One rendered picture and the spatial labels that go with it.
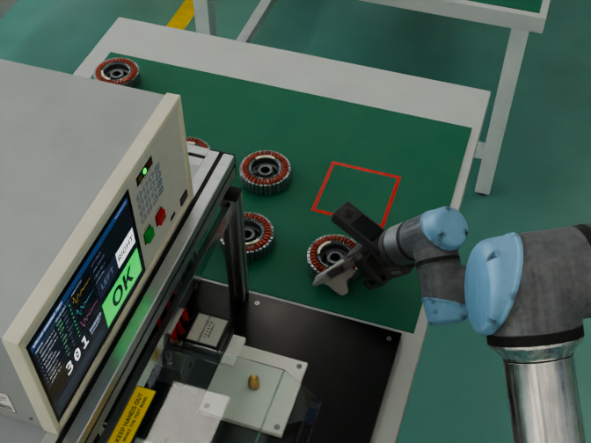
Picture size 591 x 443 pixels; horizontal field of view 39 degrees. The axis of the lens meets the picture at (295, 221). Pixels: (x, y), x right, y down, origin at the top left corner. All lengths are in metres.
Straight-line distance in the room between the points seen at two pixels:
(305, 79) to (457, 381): 0.96
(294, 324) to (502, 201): 1.47
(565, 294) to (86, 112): 0.67
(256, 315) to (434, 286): 0.37
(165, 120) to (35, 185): 0.20
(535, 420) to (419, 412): 1.35
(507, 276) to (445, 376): 1.48
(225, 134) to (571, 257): 1.12
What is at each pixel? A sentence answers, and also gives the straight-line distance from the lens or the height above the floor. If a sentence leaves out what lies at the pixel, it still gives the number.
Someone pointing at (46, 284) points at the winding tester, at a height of 1.32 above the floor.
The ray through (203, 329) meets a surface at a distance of 1.41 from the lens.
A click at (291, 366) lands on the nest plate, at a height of 0.78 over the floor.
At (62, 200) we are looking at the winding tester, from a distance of 1.08.
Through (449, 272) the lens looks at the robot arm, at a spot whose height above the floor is 0.98.
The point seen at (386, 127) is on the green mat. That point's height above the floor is 0.75.
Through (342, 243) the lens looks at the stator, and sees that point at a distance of 1.70.
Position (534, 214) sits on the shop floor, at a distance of 2.92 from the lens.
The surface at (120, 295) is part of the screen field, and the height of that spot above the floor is 1.16.
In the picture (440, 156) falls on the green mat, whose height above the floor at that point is 0.75.
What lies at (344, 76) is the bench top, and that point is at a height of 0.75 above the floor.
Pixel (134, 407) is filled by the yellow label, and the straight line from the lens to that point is 1.18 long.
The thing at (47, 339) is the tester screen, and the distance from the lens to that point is 1.02.
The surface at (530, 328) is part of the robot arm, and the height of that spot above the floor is 1.26.
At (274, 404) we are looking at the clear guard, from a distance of 1.17.
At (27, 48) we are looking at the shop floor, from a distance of 3.66.
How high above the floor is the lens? 2.08
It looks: 48 degrees down
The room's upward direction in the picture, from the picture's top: straight up
